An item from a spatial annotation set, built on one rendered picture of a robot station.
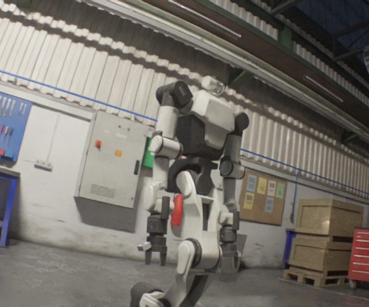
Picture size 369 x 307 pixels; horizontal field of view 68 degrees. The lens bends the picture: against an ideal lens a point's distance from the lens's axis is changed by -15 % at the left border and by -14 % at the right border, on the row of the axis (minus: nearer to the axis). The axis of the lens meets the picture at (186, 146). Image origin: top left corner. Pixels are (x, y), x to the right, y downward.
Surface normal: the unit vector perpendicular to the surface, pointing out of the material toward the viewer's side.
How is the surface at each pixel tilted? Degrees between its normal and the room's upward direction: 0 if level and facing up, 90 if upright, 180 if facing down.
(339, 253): 90
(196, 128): 98
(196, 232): 90
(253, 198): 90
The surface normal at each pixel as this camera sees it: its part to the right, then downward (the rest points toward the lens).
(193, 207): -0.74, 0.15
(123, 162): 0.50, -0.11
